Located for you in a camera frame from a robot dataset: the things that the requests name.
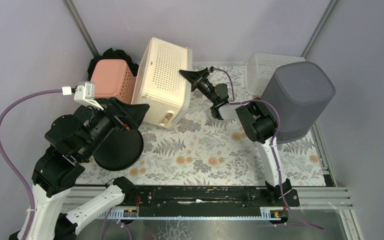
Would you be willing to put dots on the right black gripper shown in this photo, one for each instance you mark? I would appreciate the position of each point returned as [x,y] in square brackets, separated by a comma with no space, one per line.
[197,77]

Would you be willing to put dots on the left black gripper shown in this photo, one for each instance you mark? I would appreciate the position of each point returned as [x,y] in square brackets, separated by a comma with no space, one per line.
[117,110]

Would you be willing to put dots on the cream perforated plastic basket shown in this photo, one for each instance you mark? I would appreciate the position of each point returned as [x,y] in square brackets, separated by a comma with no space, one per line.
[160,84]

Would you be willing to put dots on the black plastic bucket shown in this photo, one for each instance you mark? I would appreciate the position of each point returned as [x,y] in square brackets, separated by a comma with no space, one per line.
[121,148]

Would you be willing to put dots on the pink perforated plastic basket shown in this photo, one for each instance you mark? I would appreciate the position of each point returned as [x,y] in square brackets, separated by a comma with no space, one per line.
[113,78]

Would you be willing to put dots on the white perforated shallow tray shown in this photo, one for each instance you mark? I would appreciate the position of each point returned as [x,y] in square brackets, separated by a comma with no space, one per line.
[260,68]

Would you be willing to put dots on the grey slatted waste bin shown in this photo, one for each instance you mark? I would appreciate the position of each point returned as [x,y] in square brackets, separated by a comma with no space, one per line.
[299,92]

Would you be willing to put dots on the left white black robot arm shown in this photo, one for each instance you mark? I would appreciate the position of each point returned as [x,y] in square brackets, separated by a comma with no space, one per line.
[53,178]

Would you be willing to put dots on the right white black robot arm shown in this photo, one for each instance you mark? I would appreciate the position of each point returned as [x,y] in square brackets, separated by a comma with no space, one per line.
[261,123]

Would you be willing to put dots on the crumpled black cloth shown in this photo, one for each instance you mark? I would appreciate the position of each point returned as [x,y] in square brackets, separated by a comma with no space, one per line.
[111,54]

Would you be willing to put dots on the floral patterned table mat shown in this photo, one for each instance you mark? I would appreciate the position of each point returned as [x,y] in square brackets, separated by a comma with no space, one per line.
[202,150]

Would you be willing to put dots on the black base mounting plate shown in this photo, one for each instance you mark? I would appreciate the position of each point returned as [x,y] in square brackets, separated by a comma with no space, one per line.
[199,201]

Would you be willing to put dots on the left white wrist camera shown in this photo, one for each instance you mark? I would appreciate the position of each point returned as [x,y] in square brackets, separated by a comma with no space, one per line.
[85,95]

